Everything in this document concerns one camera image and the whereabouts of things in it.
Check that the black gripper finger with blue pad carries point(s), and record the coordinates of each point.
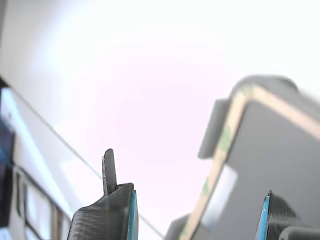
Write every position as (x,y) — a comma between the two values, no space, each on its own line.
(277,220)

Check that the grey holder with black legs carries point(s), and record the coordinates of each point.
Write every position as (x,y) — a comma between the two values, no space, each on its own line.
(275,150)

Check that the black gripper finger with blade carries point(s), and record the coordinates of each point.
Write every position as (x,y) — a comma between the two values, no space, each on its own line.
(105,217)

